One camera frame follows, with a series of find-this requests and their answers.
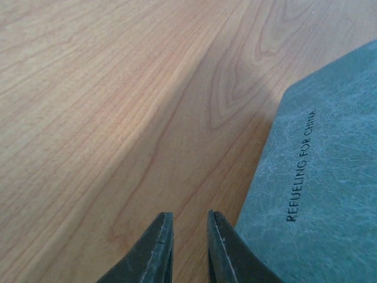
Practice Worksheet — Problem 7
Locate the grey-green glasses case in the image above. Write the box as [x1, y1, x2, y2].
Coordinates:
[236, 42, 376, 282]

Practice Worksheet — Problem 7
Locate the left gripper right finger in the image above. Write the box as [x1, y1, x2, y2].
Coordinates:
[207, 210, 282, 282]

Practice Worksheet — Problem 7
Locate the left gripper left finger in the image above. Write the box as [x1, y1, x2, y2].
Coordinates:
[98, 212, 174, 282]

